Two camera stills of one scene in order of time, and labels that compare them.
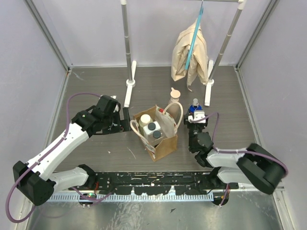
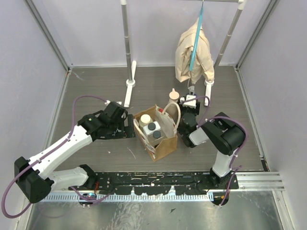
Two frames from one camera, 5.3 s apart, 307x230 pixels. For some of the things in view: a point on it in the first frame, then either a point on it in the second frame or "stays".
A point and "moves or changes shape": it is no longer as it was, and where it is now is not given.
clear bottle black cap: [156, 137] stays
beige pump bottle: [174, 110] stays
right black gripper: [186, 120] → [196, 111]
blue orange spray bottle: [195, 106] moves or changes shape
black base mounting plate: [189, 183] stays
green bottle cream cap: [145, 119] stays
